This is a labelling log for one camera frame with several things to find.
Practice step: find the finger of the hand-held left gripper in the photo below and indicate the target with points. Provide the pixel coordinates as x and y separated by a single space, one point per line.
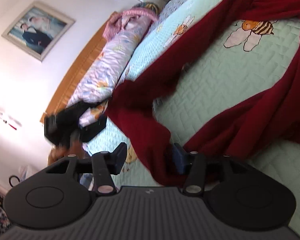
93 130

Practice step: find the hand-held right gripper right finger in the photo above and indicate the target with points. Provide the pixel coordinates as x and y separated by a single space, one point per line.
178 158

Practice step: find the framed portrait photo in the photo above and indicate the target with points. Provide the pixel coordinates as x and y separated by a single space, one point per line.
37 30

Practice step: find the floral long pillow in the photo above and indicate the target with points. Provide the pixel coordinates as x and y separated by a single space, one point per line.
107 62

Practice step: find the pink knit cloth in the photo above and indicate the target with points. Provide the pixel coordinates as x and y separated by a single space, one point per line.
120 22

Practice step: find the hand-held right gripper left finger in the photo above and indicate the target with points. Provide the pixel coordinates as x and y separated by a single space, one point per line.
121 155

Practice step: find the mint quilted bedspread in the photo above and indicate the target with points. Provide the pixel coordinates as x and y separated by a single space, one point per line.
215 67

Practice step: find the red knit garment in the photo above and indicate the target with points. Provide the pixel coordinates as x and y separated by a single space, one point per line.
265 117

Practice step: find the wooden headboard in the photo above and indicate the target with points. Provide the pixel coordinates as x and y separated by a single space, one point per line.
77 70

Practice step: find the white plastic bag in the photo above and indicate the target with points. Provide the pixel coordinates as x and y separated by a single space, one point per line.
27 173

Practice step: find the patterned teal pillow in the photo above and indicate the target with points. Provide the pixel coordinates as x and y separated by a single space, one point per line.
147 7

